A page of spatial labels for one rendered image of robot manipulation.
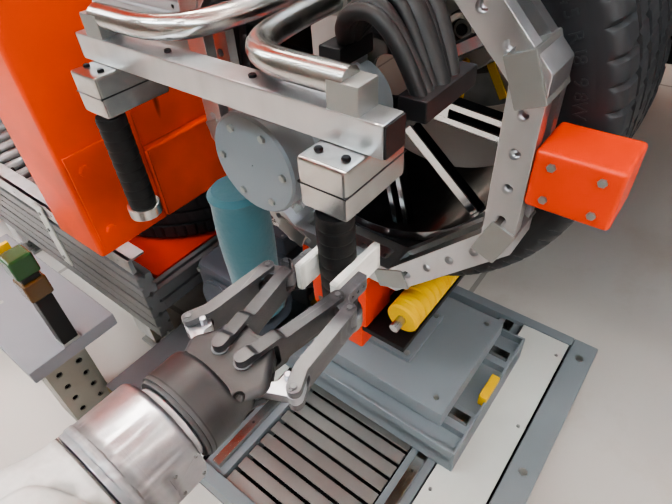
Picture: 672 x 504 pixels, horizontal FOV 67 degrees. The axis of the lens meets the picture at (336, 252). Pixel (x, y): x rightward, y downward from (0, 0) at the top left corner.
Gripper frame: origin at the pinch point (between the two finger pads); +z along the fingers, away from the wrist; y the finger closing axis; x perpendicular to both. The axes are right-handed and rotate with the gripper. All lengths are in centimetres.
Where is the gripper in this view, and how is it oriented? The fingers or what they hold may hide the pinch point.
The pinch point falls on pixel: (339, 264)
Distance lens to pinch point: 48.4
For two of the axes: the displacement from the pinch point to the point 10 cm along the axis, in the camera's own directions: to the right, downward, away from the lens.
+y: 7.9, 3.8, -4.8
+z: 6.1, -5.5, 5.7
